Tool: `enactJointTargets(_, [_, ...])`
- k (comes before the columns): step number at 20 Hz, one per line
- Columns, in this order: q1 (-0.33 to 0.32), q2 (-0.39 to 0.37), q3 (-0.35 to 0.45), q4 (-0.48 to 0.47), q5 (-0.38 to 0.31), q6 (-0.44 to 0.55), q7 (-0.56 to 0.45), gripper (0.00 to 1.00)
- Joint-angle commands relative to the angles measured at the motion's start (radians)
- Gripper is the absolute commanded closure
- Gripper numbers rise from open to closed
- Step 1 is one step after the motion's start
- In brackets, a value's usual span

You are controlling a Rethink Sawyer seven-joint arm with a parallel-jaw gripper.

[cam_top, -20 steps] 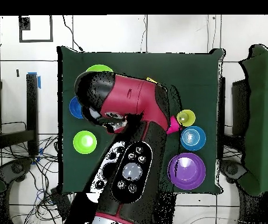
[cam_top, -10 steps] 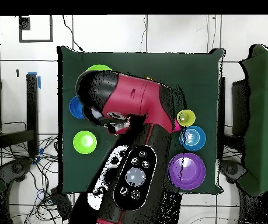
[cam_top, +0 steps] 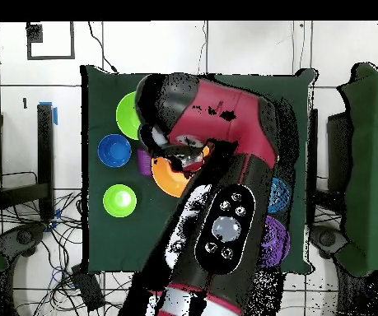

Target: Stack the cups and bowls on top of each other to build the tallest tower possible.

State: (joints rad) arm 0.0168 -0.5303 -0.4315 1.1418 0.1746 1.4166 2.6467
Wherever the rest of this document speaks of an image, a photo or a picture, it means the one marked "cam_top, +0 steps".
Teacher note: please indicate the large orange bowl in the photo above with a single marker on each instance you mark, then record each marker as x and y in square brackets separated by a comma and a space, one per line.
[168, 179]

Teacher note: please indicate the purple cup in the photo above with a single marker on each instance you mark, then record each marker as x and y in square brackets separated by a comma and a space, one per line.
[144, 163]

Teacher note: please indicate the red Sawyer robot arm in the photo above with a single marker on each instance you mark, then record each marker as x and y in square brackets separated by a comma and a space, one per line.
[234, 112]

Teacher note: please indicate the dark blue bowl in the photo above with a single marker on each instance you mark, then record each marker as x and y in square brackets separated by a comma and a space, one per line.
[114, 150]

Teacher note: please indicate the small green bowl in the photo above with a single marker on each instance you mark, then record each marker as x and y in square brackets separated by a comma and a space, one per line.
[119, 200]

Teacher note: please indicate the large green bowl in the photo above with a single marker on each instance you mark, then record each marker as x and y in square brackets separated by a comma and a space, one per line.
[126, 115]

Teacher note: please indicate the light blue bowl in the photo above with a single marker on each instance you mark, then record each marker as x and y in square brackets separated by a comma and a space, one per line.
[279, 197]

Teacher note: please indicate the large purple bowl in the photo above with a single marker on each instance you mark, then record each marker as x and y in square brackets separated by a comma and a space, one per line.
[279, 237]

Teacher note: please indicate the dark green table cloth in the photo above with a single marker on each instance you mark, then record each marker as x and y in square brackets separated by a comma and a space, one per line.
[116, 243]

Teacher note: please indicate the grey wheeled base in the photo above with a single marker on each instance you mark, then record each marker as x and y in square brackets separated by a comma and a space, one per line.
[328, 239]

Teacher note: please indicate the black power brick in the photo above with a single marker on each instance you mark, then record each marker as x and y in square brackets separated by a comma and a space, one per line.
[88, 289]

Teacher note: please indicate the black wheeled base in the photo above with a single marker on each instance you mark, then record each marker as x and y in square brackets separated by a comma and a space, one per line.
[20, 237]

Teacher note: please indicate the black post with blue tape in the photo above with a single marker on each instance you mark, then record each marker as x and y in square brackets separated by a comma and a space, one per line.
[45, 158]

